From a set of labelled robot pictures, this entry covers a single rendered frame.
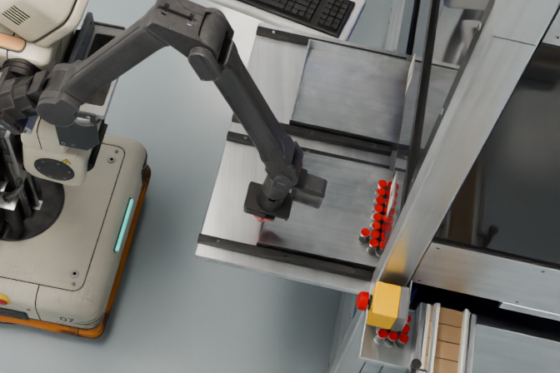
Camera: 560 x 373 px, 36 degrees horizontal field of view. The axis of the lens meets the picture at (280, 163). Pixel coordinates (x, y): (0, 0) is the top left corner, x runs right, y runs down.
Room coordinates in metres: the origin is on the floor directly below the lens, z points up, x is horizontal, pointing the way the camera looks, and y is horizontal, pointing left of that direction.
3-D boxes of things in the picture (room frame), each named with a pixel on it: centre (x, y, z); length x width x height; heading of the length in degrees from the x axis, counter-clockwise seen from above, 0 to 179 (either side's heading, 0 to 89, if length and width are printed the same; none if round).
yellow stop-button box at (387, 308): (0.72, -0.27, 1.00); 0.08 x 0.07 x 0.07; 87
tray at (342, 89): (1.31, -0.18, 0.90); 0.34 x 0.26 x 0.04; 87
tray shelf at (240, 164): (1.15, -0.10, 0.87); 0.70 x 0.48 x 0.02; 177
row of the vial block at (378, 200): (0.97, -0.24, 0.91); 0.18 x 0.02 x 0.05; 178
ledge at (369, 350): (0.70, -0.31, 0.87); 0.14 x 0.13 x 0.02; 87
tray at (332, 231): (0.98, -0.15, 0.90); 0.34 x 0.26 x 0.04; 88
